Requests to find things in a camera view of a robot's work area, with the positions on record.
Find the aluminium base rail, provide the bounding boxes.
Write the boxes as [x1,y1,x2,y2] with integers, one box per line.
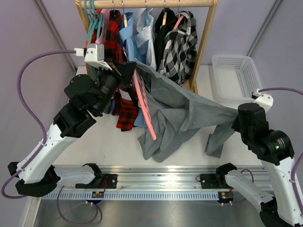
[40,165,273,201]

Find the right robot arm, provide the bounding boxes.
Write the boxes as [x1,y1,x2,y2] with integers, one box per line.
[215,103,303,227]

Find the light blue shirt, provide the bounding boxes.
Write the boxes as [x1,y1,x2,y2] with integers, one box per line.
[119,12,147,128]

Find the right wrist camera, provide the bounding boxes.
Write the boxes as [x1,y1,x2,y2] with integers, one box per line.
[252,89,274,113]

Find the teal hangers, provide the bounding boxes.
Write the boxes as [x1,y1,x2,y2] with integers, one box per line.
[83,0,101,32]

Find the pink hanger of grey shirt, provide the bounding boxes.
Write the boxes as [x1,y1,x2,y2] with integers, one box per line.
[133,70,157,140]

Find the grey shirt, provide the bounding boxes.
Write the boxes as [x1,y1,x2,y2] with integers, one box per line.
[136,61,238,162]

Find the orange garment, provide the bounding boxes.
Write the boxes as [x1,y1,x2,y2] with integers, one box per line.
[85,29,97,48]

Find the white plastic basket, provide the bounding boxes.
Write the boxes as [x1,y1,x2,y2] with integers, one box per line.
[210,54,262,104]

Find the wooden hanger of blue shirt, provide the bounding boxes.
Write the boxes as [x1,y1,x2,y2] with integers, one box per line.
[123,14,128,27]

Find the pink hanger of plaid shirt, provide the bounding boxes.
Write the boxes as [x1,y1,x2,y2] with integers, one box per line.
[173,13,184,30]

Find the wooden clothes rack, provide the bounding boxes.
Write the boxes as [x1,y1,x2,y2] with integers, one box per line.
[75,0,218,92]

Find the pink shirt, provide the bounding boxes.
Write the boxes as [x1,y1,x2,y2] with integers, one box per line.
[95,9,110,44]

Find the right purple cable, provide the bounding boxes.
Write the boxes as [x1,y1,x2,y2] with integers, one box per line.
[259,87,303,201]

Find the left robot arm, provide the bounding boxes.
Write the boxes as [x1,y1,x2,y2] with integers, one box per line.
[8,59,136,198]

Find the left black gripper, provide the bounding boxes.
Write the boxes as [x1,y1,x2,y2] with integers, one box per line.
[93,58,137,115]

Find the red black plaid shirt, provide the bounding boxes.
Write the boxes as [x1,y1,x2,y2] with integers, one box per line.
[104,10,138,131]

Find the black white plaid shirt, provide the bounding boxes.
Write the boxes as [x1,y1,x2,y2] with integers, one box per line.
[157,11,197,86]

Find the floor purple cable left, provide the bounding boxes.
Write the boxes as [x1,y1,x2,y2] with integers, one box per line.
[56,185,102,224]

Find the teal hanger of white shirt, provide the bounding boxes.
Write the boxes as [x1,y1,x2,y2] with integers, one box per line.
[144,10,151,26]

